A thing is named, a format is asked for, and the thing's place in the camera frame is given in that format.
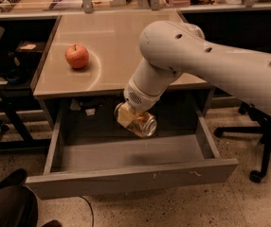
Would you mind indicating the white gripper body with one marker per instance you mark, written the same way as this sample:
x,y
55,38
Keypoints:
x,y
137,98

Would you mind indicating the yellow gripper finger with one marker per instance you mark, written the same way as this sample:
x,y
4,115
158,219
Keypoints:
x,y
126,114

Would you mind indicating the orange soda can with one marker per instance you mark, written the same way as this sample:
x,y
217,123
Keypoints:
x,y
143,126

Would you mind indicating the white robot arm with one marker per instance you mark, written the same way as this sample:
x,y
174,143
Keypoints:
x,y
171,49

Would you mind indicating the open grey top drawer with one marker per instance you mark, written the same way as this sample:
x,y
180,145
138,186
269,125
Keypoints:
x,y
89,166

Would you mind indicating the grey metal cabinet desk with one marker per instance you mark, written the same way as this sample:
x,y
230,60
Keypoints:
x,y
112,41

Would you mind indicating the red apple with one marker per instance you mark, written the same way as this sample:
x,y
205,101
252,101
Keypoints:
x,y
77,56

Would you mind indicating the black box with label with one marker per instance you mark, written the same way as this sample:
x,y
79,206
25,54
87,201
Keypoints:
x,y
29,53

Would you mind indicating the black office chair right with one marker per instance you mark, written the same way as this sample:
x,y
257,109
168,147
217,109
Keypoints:
x,y
263,128

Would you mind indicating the person's dark trouser leg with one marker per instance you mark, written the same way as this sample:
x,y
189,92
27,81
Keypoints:
x,y
18,205

